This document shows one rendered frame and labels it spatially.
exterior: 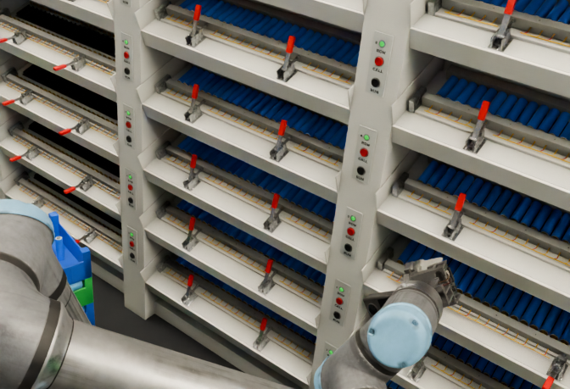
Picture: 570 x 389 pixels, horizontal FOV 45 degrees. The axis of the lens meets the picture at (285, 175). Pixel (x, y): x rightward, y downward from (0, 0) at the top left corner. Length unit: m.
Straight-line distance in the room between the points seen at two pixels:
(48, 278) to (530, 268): 0.86
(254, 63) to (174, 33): 0.25
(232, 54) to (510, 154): 0.65
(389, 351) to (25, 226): 0.55
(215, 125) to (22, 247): 0.86
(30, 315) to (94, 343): 0.08
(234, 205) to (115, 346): 0.92
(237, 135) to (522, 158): 0.68
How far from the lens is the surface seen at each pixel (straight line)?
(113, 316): 2.25
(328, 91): 1.44
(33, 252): 0.94
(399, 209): 1.45
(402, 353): 1.08
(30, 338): 0.84
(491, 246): 1.40
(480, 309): 1.51
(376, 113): 1.37
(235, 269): 1.85
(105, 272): 2.36
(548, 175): 1.29
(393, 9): 1.30
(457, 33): 1.27
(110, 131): 2.05
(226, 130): 1.67
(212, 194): 1.79
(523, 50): 1.24
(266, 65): 1.54
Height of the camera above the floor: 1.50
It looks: 30 degrees down
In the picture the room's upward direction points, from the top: 6 degrees clockwise
